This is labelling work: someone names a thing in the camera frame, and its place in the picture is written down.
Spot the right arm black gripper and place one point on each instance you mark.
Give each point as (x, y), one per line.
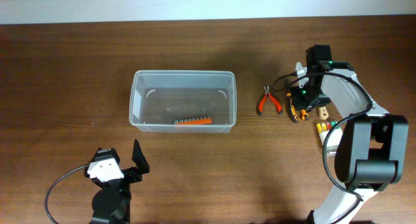
(299, 104)

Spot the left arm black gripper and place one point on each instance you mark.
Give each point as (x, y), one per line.
(136, 174)

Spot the yellow black long-nose pliers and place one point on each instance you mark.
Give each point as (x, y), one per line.
(292, 112)

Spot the orange scraper wooden handle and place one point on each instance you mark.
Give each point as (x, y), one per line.
(323, 113)

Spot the orange screwdriver bit holder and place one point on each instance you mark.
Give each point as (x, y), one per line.
(194, 121)

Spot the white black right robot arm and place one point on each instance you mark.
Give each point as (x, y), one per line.
(368, 143)

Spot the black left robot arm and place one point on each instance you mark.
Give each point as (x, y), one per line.
(111, 204)

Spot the clear plastic container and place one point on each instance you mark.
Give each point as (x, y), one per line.
(158, 97)

